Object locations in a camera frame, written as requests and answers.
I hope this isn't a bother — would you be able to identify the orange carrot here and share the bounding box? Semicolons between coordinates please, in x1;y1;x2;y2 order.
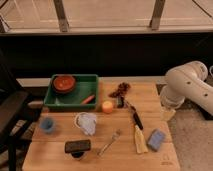
81;95;95;104

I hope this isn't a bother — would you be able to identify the white crumpled cloth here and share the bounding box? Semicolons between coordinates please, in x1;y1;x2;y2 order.
74;112;97;136

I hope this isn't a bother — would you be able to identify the black block on stand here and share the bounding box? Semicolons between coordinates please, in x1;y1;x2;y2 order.
64;139;91;158

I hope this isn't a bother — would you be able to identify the black handled knife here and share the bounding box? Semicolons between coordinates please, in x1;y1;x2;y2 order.
125;100;143;130

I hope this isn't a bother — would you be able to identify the silver fork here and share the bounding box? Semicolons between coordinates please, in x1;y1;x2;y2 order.
97;129;122;156

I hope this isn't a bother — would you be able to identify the black chair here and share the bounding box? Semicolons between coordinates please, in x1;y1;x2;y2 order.
0;50;41;171

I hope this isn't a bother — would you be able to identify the orange candle cup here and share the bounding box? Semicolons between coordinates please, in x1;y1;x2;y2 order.
102;101;114;114

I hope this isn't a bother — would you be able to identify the green plastic tray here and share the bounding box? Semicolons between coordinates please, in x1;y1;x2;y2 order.
44;74;98;111

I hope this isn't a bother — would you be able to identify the dark red grape bunch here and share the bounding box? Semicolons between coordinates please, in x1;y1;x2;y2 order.
109;82;131;98

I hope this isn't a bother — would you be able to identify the red-brown bowl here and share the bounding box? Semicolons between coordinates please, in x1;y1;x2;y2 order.
52;75;76;93

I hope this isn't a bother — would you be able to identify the small dark green object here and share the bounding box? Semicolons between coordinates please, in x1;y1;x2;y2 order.
117;96;124;108

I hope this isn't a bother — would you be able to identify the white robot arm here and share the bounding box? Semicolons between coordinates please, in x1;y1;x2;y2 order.
160;61;213;121

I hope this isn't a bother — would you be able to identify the blue small cup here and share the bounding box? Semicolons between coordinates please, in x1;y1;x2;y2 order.
39;117;55;134

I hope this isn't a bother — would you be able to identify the blue sponge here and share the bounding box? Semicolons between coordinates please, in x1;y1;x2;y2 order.
147;129;166;151

